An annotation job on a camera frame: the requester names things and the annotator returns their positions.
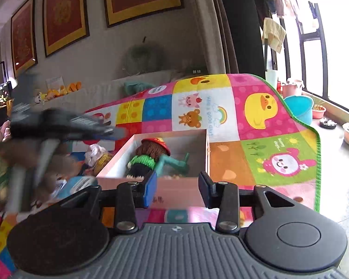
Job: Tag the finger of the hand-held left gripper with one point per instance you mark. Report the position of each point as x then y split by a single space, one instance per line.
101 129

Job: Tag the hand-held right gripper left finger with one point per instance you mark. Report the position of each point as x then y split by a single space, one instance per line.
149 190

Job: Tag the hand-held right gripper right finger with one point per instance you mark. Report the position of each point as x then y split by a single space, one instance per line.
206 190

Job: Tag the pink cardboard box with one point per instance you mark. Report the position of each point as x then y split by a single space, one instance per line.
180 193

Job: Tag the gold snack bag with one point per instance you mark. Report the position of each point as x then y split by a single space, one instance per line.
100 159

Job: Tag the blue tissue packet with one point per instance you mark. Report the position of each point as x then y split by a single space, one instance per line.
78 184

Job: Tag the teal toy figure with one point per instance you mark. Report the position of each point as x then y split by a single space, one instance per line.
174 165

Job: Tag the row of yellow plush toys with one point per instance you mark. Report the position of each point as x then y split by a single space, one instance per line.
59 90

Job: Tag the white paper card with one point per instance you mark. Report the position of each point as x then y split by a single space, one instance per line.
54 82

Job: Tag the teal cloth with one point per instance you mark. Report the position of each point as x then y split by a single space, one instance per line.
136 87

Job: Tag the colourful cartoon play mat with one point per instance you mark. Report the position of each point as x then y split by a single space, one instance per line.
250 139

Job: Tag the grey pumpkin cushion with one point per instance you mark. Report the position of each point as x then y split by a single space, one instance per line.
142 56

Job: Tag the small red framed picture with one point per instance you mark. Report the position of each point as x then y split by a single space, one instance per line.
24 37

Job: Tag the medium red framed picture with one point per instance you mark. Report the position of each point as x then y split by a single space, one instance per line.
65 14

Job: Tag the blue plastic basin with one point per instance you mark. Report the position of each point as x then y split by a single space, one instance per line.
299 109

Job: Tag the white plastic container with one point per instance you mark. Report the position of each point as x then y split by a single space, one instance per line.
271 80

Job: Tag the pink plastic bucket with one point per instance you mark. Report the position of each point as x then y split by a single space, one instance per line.
293 88

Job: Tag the small pink flower pot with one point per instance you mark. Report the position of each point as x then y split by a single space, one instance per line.
319 112

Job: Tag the dark plant bowl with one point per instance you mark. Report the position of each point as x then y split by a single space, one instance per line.
328 123

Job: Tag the beige curtain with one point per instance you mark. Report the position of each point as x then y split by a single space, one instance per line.
212 26

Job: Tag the dark curtain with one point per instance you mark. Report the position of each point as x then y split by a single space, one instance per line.
241 26

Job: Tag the beige hanging towel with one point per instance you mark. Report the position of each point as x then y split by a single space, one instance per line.
274 35

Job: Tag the black window frame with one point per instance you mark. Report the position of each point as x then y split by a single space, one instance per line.
322 64

